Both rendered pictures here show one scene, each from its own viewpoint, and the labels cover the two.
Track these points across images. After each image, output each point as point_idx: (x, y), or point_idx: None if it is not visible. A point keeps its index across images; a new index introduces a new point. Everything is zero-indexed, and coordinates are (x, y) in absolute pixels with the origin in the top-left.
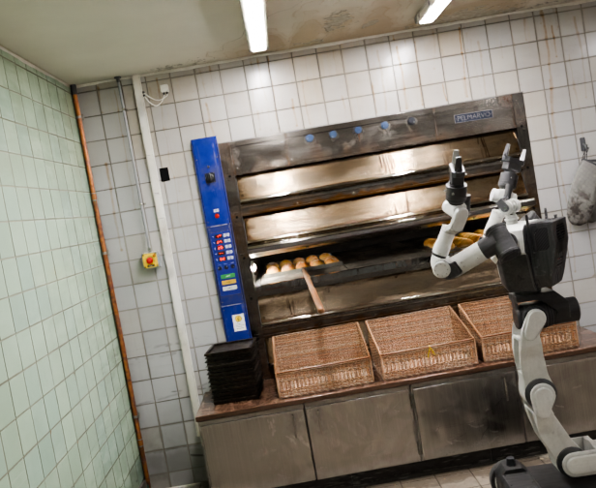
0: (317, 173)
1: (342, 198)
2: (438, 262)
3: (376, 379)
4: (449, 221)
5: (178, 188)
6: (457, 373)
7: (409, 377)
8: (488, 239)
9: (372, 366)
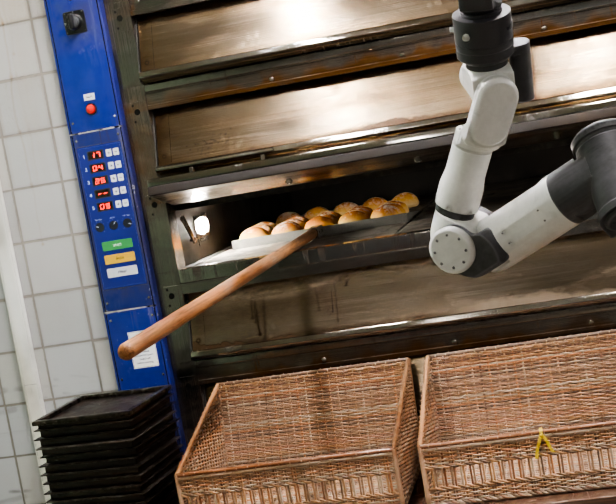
0: (318, 8)
1: (374, 64)
2: (442, 231)
3: (418, 500)
4: None
5: (11, 47)
6: (606, 502)
7: (490, 502)
8: (572, 168)
9: (399, 471)
